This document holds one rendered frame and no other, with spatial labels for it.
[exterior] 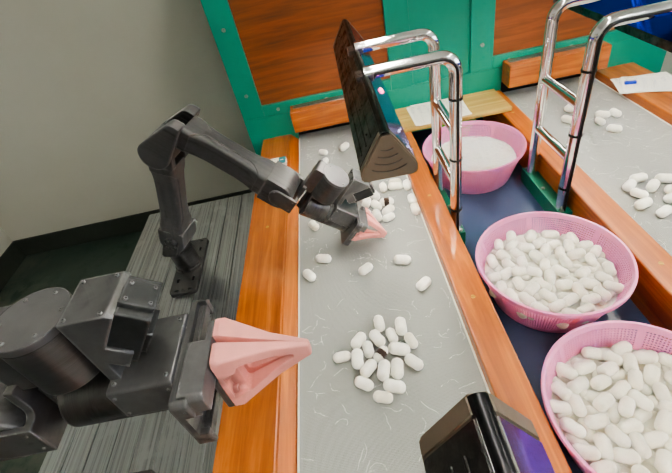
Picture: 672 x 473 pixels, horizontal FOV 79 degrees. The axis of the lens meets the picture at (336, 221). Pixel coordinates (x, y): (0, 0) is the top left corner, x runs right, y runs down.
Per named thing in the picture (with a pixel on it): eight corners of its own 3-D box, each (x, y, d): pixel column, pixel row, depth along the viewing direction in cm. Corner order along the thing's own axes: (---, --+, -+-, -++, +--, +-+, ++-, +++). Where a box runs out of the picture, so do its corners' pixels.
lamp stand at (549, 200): (557, 227, 93) (599, 20, 65) (520, 180, 109) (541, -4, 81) (641, 211, 92) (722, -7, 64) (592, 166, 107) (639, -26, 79)
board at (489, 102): (402, 133, 122) (401, 130, 121) (393, 112, 133) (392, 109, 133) (512, 111, 120) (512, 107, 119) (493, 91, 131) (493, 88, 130)
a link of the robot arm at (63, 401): (133, 323, 35) (56, 338, 35) (110, 385, 30) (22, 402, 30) (168, 366, 39) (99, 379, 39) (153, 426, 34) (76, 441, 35)
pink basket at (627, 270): (546, 375, 68) (555, 343, 62) (447, 277, 88) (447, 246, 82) (659, 304, 74) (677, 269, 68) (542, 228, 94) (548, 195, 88)
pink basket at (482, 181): (493, 214, 101) (495, 182, 95) (405, 184, 117) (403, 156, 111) (540, 161, 113) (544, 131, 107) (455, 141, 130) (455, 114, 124)
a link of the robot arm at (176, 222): (197, 236, 104) (185, 127, 82) (184, 255, 99) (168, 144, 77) (174, 230, 105) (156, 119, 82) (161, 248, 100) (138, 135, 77)
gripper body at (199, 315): (212, 294, 37) (133, 310, 37) (191, 404, 29) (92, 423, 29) (236, 336, 41) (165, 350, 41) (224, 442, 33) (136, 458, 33)
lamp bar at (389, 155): (362, 184, 57) (354, 139, 52) (334, 52, 105) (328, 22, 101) (419, 173, 56) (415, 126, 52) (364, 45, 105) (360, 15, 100)
